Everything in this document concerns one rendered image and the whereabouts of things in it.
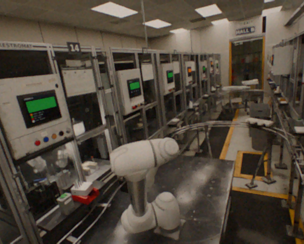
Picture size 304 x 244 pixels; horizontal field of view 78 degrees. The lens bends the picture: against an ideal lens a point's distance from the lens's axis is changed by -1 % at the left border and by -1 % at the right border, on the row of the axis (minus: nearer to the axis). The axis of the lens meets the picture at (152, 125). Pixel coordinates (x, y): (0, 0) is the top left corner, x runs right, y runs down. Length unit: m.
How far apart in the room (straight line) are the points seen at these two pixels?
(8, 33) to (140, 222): 5.05
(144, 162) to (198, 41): 9.07
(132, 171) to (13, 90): 0.86
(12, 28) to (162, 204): 5.13
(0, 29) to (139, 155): 5.01
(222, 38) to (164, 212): 8.72
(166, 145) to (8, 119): 0.92
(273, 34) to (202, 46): 2.79
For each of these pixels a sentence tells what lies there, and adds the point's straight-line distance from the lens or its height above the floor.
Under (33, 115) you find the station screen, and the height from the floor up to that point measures 1.60.
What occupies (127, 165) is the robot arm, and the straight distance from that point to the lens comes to 0.83.
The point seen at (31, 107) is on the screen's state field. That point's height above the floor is 1.65.
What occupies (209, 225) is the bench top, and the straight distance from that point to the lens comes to 1.55.
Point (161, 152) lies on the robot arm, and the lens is 0.83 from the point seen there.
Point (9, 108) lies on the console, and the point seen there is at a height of 1.67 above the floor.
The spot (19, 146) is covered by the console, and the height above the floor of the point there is 1.44.
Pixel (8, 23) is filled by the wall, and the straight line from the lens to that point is 5.67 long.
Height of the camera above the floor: 1.78
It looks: 16 degrees down
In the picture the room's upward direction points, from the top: 7 degrees counter-clockwise
